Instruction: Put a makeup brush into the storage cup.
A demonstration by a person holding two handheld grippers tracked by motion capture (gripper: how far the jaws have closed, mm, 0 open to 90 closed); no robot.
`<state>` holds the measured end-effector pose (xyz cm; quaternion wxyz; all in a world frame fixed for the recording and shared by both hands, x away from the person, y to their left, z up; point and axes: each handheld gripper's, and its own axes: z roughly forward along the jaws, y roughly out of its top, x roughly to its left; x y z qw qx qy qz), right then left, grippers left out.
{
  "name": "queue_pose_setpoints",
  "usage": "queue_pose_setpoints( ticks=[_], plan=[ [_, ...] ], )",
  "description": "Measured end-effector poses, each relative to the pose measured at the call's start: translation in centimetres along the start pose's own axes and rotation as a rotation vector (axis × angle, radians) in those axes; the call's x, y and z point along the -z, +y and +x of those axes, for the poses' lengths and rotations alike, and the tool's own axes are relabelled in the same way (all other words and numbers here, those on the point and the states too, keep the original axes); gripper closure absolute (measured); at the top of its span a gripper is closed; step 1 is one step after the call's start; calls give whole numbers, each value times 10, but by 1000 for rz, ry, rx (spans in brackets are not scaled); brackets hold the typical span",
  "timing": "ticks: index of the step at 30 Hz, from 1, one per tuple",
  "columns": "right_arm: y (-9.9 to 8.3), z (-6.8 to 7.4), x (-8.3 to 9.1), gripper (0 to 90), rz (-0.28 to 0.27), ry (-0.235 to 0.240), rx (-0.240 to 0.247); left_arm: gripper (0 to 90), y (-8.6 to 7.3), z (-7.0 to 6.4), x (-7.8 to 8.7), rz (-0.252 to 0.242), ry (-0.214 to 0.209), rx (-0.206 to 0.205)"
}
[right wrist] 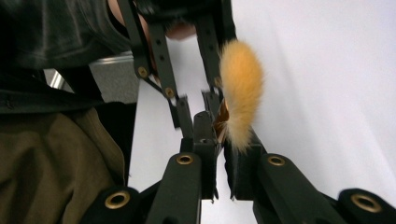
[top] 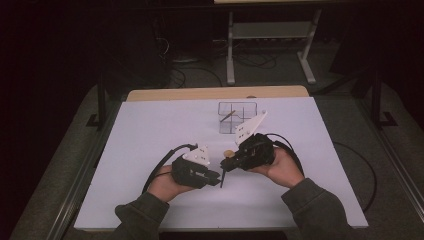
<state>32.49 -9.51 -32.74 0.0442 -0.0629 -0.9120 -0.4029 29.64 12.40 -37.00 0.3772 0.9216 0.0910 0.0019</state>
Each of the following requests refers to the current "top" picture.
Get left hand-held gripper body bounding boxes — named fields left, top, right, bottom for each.
left=171, top=144, right=214, bottom=190

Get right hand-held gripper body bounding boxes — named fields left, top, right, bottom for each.
left=229, top=110, right=276, bottom=172

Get round beige tip makeup brush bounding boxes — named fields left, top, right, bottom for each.
left=219, top=149, right=235, bottom=189

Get clear acrylic organizer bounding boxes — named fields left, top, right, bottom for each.
left=217, top=101, right=258, bottom=135

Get thin black gold makeup brush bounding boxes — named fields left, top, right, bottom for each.
left=219, top=109, right=237, bottom=124

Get person's left hand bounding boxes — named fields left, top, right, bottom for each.
left=147, top=164, right=194, bottom=203

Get person's right hand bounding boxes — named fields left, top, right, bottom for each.
left=248, top=146, right=306, bottom=189

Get white board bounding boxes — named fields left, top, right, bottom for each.
left=73, top=97, right=369, bottom=231

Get wooden table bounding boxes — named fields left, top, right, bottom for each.
left=125, top=85, right=310, bottom=103

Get black metal stand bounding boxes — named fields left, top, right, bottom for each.
left=85, top=74, right=108, bottom=131
left=371, top=66, right=399, bottom=129

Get tangled black floor cables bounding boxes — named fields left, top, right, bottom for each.
left=166, top=49, right=278, bottom=88

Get long black floor cable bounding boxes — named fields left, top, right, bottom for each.
left=333, top=141, right=378, bottom=213

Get white metal frame desk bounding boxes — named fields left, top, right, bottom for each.
left=213, top=0, right=323, bottom=86

